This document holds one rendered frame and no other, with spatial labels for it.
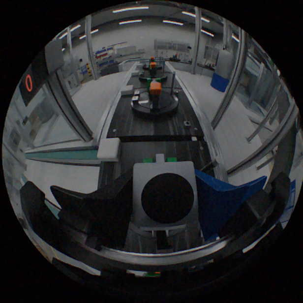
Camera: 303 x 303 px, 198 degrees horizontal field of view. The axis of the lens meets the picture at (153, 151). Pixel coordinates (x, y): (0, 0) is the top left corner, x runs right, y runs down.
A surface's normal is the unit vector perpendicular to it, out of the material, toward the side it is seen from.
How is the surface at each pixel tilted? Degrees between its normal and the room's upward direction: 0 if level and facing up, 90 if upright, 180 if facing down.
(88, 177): 0
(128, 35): 90
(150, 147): 0
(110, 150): 0
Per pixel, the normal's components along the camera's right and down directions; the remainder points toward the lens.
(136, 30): 0.19, 0.87
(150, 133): 0.00, -0.47
